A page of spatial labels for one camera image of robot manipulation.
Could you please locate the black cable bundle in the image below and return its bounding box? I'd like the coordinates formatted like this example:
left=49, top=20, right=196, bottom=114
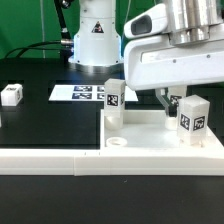
left=2, top=0, right=75, bottom=60

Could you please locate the white square tabletop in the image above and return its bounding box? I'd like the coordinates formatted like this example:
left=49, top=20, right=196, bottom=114
left=100, top=110, right=224, bottom=158

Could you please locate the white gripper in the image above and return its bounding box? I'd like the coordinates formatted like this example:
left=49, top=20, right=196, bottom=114
left=124, top=35, right=224, bottom=117

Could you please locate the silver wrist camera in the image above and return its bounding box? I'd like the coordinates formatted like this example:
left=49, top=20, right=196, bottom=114
left=124, top=3, right=168, bottom=39

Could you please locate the white L-shaped obstacle fence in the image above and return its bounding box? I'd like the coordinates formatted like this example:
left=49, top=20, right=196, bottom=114
left=0, top=149, right=224, bottom=176

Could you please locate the white sheet with tags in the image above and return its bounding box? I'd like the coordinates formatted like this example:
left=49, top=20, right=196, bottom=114
left=48, top=84, right=139, bottom=103

